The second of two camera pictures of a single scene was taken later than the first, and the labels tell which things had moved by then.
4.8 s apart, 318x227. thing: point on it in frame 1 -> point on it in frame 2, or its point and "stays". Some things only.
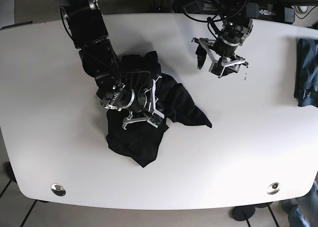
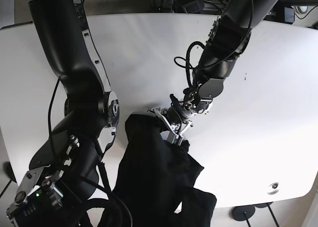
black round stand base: [241, 213] stays
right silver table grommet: [274, 189] stays
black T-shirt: [139, 139] -> [155, 171]
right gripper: [223, 50] -> [179, 113]
